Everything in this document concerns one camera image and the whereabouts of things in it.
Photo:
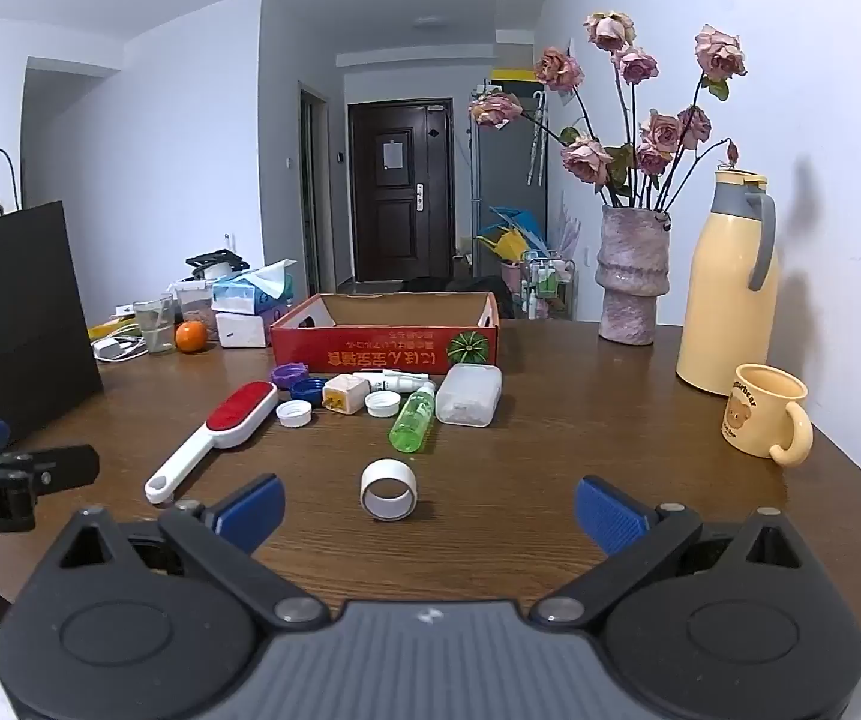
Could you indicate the white tissue pack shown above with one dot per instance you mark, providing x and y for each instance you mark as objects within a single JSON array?
[{"x": 243, "y": 330}]

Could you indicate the blue umbrella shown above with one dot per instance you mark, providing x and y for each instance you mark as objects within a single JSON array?
[{"x": 516, "y": 219}]

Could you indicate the blue tissue pack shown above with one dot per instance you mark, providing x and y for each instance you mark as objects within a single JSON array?
[{"x": 246, "y": 291}]

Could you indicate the purple bottle cap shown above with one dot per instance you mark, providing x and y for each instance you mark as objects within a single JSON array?
[{"x": 288, "y": 373}]

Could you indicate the black paper bag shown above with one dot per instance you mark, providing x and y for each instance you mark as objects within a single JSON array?
[{"x": 18, "y": 315}]

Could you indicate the pink ceramic vase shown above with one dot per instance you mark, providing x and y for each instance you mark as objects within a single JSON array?
[{"x": 633, "y": 277}]

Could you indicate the white tape roll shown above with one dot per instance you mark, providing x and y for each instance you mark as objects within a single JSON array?
[{"x": 393, "y": 481}]

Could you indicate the dried pink roses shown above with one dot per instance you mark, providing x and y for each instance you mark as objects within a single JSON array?
[{"x": 655, "y": 135}]

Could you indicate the yellow box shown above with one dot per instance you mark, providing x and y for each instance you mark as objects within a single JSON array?
[{"x": 513, "y": 75}]

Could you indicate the red and white lint brush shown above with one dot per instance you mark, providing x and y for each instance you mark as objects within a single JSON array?
[{"x": 239, "y": 409}]

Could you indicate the blue bottle cap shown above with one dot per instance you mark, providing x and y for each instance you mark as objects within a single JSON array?
[{"x": 309, "y": 388}]

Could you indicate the dark brown door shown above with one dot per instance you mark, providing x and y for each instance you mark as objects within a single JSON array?
[{"x": 400, "y": 225}]

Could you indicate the yellow banana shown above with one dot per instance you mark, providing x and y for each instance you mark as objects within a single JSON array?
[{"x": 108, "y": 328}]

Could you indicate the clear glass cup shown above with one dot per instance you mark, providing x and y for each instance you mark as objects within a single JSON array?
[{"x": 154, "y": 330}]

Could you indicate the orange fruit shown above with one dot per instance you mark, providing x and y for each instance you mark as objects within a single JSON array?
[{"x": 191, "y": 337}]

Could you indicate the clear cart with bottles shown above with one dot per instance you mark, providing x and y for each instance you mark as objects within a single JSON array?
[{"x": 546, "y": 285}]

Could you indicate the black rack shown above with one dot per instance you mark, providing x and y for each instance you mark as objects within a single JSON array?
[{"x": 213, "y": 262}]

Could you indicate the clear food container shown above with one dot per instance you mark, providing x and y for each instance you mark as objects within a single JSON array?
[{"x": 194, "y": 304}]

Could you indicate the grey refrigerator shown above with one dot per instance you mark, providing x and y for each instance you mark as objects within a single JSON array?
[{"x": 505, "y": 172}]

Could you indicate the translucent white plastic container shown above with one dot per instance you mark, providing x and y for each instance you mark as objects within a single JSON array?
[{"x": 468, "y": 394}]

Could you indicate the white folded umbrella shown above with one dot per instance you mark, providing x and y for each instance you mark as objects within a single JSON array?
[{"x": 537, "y": 142}]

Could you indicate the yellow thermos jug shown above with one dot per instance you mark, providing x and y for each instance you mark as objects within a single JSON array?
[{"x": 726, "y": 300}]

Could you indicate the red cardboard box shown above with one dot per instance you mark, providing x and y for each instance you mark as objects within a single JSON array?
[{"x": 381, "y": 351}]

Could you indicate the white yellow square container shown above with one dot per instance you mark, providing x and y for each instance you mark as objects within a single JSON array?
[{"x": 344, "y": 394}]

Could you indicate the purple decorative plant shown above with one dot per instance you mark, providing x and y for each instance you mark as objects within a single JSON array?
[{"x": 567, "y": 229}]

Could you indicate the purple tissue pack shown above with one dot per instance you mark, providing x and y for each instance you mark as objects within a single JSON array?
[{"x": 280, "y": 313}]

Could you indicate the green spray bottle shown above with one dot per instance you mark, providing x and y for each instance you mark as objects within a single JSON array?
[{"x": 411, "y": 424}]

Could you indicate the white paper notice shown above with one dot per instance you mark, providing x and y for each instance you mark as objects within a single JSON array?
[{"x": 393, "y": 153}]

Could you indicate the white nasal spray bottle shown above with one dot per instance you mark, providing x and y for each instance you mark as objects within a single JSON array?
[{"x": 393, "y": 381}]

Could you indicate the white power strip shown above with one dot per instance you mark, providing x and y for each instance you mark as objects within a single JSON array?
[{"x": 123, "y": 309}]

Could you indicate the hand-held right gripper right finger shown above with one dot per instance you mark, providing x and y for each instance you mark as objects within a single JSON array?
[{"x": 609, "y": 514}]

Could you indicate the yellow bear mug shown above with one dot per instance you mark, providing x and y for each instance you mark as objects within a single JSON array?
[{"x": 756, "y": 412}]

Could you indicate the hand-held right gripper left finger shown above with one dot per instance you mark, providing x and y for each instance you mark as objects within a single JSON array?
[{"x": 254, "y": 510}]

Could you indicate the white bottle cap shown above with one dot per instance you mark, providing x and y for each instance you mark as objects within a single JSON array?
[
  {"x": 294, "y": 412},
  {"x": 381, "y": 403}
]

